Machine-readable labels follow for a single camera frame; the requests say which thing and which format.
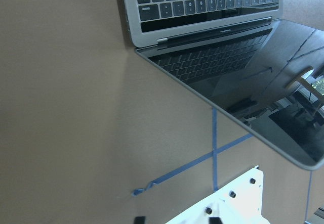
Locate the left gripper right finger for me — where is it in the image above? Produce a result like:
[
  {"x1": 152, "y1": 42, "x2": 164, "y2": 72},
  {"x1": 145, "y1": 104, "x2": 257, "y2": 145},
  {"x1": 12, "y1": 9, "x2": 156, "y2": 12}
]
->
[{"x1": 209, "y1": 217, "x2": 221, "y2": 224}]

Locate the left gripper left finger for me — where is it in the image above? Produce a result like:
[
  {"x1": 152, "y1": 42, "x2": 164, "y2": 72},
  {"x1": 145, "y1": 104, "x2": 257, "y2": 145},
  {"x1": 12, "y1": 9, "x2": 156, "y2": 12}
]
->
[{"x1": 133, "y1": 216, "x2": 146, "y2": 224}]

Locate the grey laptop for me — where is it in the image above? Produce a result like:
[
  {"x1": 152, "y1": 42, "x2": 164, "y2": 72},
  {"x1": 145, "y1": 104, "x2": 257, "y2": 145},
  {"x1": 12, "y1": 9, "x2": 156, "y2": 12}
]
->
[{"x1": 124, "y1": 0, "x2": 323, "y2": 170}]

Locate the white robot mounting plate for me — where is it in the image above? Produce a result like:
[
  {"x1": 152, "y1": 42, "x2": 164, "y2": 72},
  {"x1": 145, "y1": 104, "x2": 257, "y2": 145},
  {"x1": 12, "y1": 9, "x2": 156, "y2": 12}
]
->
[{"x1": 168, "y1": 167, "x2": 269, "y2": 224}]

